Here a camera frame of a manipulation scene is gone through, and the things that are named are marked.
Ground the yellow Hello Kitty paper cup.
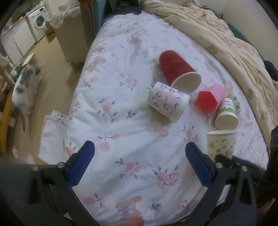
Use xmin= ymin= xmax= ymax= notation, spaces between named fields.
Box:
xmin=206 ymin=130 xmax=237 ymax=162

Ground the green white paper cup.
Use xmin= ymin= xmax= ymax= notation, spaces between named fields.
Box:
xmin=215 ymin=98 xmax=238 ymax=130

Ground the white green-dotted paper cup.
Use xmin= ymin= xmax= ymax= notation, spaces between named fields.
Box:
xmin=224 ymin=86 xmax=241 ymax=115

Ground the pink hexagonal plastic cup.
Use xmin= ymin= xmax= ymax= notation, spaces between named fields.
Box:
xmin=197 ymin=84 xmax=225 ymax=114

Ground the pink patterned paper cup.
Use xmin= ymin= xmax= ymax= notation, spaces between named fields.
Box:
xmin=147 ymin=82 xmax=190 ymax=123

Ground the red paper cup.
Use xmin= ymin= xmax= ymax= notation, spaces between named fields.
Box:
xmin=159 ymin=50 xmax=201 ymax=94

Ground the person's thumb tip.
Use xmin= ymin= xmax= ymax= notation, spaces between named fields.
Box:
xmin=118 ymin=217 xmax=144 ymax=226

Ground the cream bear-print duvet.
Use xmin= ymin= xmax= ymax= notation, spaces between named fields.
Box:
xmin=140 ymin=1 xmax=277 ymax=145

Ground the grey white cat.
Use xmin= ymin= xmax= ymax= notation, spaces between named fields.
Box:
xmin=12 ymin=58 xmax=42 ymax=131

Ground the white floral bed sheet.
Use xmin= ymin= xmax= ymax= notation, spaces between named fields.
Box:
xmin=39 ymin=12 xmax=269 ymax=225

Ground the white washing machine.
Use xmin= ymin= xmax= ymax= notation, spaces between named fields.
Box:
xmin=26 ymin=4 xmax=50 ymax=43

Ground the teal orange headboard cushion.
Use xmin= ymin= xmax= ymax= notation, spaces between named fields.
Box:
xmin=78 ymin=0 xmax=109 ymax=47

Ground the black clothing pile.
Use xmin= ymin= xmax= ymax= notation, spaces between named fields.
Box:
xmin=108 ymin=0 xmax=142 ymax=15

